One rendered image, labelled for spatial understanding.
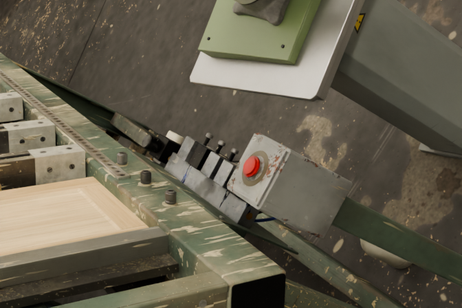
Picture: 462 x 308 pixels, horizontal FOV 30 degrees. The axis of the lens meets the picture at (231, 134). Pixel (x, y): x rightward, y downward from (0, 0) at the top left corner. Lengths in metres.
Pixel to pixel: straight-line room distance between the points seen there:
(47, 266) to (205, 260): 0.29
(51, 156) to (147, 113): 1.80
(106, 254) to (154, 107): 2.19
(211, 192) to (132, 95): 2.13
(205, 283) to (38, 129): 0.92
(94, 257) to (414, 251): 0.64
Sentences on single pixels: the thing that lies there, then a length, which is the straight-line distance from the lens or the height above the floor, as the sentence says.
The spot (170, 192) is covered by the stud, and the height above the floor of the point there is 0.87.
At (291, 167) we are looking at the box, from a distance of 1.50.
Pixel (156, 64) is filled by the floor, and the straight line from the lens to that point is 3.98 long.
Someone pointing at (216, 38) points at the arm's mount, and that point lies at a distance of 2.10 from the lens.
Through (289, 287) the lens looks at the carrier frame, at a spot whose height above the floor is 0.78.
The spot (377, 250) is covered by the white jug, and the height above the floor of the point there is 0.14.
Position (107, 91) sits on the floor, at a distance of 4.27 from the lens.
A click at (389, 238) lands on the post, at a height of 0.58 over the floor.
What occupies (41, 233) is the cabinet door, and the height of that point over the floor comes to 1.07.
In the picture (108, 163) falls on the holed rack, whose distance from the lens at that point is 2.07.
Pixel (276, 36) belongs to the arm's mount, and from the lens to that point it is 1.93.
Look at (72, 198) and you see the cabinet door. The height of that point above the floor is 0.96.
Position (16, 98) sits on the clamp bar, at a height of 0.94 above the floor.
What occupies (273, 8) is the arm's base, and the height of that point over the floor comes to 0.80.
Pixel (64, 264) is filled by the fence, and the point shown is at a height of 1.07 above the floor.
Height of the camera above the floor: 1.85
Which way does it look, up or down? 34 degrees down
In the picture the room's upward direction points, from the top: 63 degrees counter-clockwise
